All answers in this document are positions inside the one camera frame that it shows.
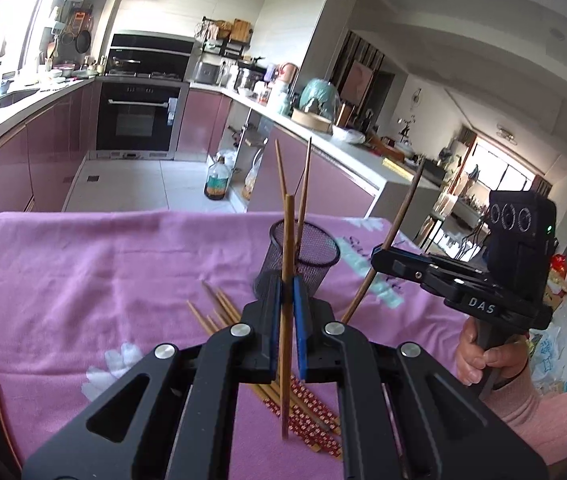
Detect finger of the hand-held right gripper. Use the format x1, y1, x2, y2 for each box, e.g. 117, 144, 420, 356
371, 242, 464, 301

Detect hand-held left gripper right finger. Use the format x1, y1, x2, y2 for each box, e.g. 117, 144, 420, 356
291, 276, 549, 480

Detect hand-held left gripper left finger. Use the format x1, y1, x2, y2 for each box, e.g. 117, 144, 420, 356
21, 275, 284, 480

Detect dark brown wooden chopstick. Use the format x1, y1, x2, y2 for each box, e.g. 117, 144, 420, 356
341, 160, 425, 325

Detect black mesh holder cup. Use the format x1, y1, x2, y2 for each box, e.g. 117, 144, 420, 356
254, 219, 341, 306

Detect wooden chopstick patterned end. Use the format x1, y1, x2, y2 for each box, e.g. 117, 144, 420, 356
280, 194, 295, 442

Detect bunch of wooden chopsticks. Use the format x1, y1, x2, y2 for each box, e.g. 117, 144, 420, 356
186, 280, 344, 461

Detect person's right forearm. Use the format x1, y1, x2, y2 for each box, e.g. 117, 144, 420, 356
488, 365, 567, 480

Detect person's right hand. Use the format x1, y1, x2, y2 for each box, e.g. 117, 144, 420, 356
455, 319, 530, 388

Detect red package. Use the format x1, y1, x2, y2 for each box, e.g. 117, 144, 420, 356
546, 255, 567, 296

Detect balcony window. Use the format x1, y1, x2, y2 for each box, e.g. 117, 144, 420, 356
456, 132, 539, 201

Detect pink peninsula cabinets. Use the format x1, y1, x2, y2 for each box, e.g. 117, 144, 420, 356
248, 127, 379, 221

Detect white printed plastic bag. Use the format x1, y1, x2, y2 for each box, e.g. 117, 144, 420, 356
528, 327, 567, 396

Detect white bowl with plastic bag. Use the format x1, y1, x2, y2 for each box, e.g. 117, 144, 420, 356
332, 126, 367, 144

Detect clear plastic food bag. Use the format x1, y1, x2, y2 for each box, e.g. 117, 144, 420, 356
241, 152, 264, 201

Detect cooking oil bottle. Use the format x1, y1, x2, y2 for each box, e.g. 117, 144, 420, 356
204, 155, 228, 201

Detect white floor plastic bag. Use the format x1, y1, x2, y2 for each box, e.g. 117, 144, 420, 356
216, 149, 238, 181

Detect round wooden tray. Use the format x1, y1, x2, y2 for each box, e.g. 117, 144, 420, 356
291, 108, 333, 133

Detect teal dome food cover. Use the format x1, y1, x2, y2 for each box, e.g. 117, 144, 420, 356
299, 78, 340, 126

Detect pink printed tablecloth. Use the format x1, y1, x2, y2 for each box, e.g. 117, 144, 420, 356
0, 209, 514, 480

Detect pink corner base cabinet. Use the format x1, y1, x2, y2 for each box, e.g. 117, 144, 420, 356
176, 87, 232, 156

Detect pink kettle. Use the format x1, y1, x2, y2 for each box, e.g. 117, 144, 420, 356
278, 62, 299, 88

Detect steel cooking pot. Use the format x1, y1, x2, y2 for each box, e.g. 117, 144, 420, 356
236, 62, 264, 92

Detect black built-in oven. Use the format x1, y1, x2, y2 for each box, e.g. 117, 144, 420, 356
96, 81, 189, 153

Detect silver countertop appliance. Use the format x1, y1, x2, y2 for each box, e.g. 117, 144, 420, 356
196, 61, 222, 85

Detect black kitchen rack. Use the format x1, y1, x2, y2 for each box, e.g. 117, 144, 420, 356
194, 16, 254, 58

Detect long pink base cabinets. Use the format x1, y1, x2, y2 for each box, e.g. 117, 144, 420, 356
0, 80, 102, 256

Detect black range hood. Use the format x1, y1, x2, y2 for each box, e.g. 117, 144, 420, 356
106, 33, 195, 77

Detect steel kitchen sink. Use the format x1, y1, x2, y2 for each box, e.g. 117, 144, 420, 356
0, 87, 39, 116

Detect framed wall painting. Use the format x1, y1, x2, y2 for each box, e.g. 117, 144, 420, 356
339, 60, 375, 106

